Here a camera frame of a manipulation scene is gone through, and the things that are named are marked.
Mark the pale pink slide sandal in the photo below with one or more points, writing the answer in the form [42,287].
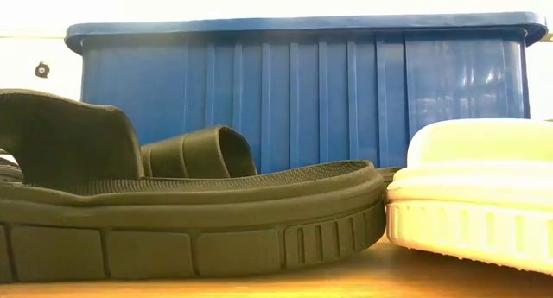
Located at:
[475,181]

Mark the blue plastic bin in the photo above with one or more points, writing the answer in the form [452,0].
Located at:
[302,95]

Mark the black round ceiling fixture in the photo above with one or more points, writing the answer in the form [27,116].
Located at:
[42,69]

